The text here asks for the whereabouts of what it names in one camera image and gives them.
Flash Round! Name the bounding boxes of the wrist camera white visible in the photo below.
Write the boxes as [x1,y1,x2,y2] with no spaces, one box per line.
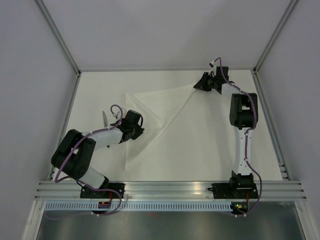
[110,107,127,120]
[209,60,217,76]

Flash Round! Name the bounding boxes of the aluminium front rail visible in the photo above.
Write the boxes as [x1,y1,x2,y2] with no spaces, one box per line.
[33,180,307,202]

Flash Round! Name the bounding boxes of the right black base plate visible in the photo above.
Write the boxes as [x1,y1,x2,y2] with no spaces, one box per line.
[207,183,259,200]

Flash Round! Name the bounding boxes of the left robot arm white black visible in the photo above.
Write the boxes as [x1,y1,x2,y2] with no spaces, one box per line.
[51,109,145,198]

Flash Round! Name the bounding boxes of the aluminium rail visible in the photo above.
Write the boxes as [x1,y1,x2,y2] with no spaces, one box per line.
[251,69,292,181]
[46,71,82,181]
[33,180,307,202]

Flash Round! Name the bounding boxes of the white slotted cable duct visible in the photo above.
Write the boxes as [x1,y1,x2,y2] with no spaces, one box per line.
[45,201,232,212]

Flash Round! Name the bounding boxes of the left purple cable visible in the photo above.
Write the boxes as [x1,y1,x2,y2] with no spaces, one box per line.
[44,104,123,221]

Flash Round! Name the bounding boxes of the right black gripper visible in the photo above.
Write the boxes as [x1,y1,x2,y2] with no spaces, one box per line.
[193,72,218,92]

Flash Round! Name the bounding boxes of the left side aluminium rail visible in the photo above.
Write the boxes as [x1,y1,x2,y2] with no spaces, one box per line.
[46,71,82,181]

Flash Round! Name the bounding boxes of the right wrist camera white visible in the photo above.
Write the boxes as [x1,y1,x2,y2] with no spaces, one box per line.
[209,60,217,76]

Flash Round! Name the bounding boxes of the white cloth napkin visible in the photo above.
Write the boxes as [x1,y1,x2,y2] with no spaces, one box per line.
[124,84,195,170]

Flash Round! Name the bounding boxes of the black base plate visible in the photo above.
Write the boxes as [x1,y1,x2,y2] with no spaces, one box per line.
[207,183,259,200]
[80,182,125,199]

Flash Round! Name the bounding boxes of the aluminium frame post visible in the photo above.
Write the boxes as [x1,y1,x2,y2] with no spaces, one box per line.
[34,0,81,76]
[253,0,300,75]

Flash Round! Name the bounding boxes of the right aluminium frame post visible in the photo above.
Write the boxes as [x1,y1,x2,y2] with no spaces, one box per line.
[253,0,300,75]

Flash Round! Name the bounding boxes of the silver table knife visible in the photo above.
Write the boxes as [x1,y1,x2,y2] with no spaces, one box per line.
[101,110,111,148]

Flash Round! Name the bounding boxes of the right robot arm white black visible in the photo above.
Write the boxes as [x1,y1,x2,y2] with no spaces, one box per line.
[193,66,259,199]

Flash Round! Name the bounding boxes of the right side aluminium rail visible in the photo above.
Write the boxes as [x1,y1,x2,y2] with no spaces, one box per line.
[251,69,292,181]

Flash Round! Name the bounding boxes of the left aluminium frame post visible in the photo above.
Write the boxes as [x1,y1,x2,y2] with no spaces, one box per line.
[34,0,81,76]

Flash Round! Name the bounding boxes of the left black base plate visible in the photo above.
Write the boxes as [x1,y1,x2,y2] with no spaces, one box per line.
[80,182,125,199]

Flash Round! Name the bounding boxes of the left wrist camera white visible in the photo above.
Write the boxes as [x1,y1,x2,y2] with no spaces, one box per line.
[110,107,127,120]

